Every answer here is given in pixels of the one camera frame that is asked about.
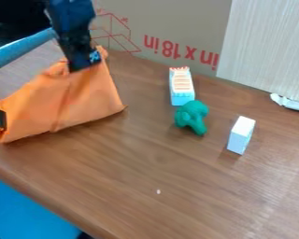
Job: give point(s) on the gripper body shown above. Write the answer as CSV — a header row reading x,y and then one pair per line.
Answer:
x,y
78,49

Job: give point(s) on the orange cloth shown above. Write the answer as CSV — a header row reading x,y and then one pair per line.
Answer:
x,y
60,98

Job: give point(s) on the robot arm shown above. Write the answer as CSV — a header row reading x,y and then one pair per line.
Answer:
x,y
71,14

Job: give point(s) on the cardboard box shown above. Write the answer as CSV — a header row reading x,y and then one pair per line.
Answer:
x,y
164,28

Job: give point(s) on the white and orange toy block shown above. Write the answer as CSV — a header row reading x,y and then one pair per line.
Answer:
x,y
181,86

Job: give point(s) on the green toy broccoli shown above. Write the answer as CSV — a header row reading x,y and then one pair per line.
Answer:
x,y
192,116

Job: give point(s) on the white board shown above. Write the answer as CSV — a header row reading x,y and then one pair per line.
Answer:
x,y
267,46

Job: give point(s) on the white crumpled paper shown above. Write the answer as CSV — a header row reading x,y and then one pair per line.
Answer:
x,y
290,103

